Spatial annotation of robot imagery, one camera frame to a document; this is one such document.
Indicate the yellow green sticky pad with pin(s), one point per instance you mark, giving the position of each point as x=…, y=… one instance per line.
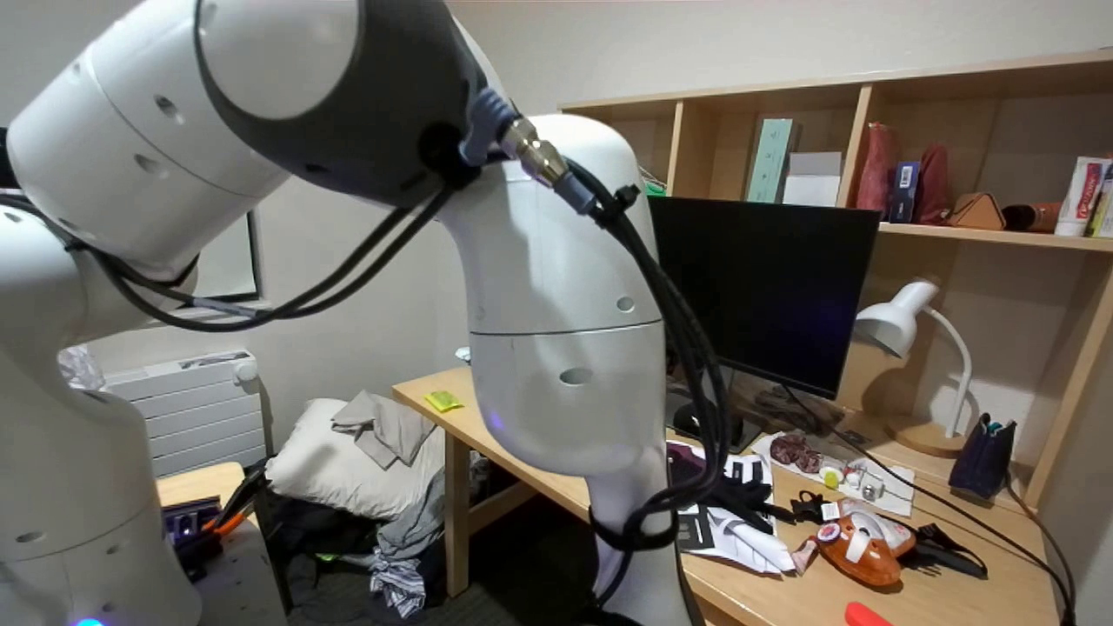
x=443, y=400

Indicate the black computer monitor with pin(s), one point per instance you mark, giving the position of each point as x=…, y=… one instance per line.
x=774, y=288

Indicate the teal book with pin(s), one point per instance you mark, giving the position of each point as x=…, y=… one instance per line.
x=768, y=158

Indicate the pile of clothes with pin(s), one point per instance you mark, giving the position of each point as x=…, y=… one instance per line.
x=372, y=459

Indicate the white box on shelf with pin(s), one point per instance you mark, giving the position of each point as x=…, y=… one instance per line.
x=811, y=177

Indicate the light wood desk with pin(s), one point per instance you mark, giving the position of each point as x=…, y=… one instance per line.
x=739, y=587

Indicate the white radiator heater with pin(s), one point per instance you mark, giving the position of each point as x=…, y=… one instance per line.
x=197, y=413

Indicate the orange white tape dispenser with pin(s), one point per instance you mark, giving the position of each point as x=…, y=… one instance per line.
x=865, y=547

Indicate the red small object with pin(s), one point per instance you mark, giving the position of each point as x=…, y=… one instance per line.
x=861, y=615

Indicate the dark blue pen holder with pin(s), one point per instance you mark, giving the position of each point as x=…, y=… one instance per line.
x=981, y=463

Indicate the wooden wall shelf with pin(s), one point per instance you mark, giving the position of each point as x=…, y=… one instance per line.
x=1032, y=303

